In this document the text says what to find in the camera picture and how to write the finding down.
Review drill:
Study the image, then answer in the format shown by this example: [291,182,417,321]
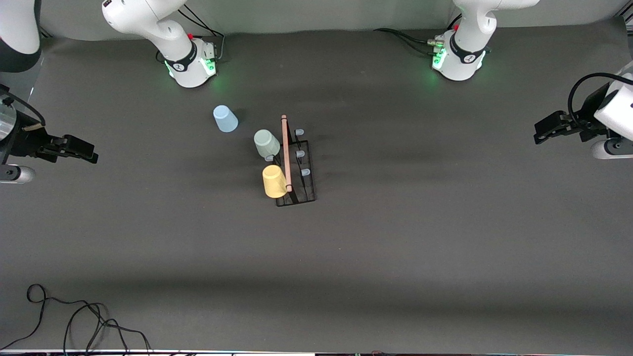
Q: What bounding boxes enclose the pale green plastic cup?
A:
[254,129,281,159]

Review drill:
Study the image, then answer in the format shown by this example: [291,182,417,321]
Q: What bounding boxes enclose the yellow plastic cup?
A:
[262,165,289,199]

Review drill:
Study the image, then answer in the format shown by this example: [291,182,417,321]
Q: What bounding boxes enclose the black wire cup holder rack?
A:
[265,115,317,207]

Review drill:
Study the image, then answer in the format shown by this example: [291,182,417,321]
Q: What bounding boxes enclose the pale blue plastic cup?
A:
[213,105,239,133]

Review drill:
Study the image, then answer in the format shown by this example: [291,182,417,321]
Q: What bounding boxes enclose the dark grey table cloth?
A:
[0,17,633,353]

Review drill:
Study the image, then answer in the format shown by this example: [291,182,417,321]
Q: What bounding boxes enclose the thin black loose cable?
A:
[0,284,151,355]

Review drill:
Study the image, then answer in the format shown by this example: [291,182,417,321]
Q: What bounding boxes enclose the black right arm base cables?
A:
[181,5,226,62]

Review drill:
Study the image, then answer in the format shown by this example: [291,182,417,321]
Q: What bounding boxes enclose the black arm base cables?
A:
[181,5,226,62]
[373,14,463,55]

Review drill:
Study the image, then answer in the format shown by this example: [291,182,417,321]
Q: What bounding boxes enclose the black left arm base cables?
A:
[373,14,463,55]

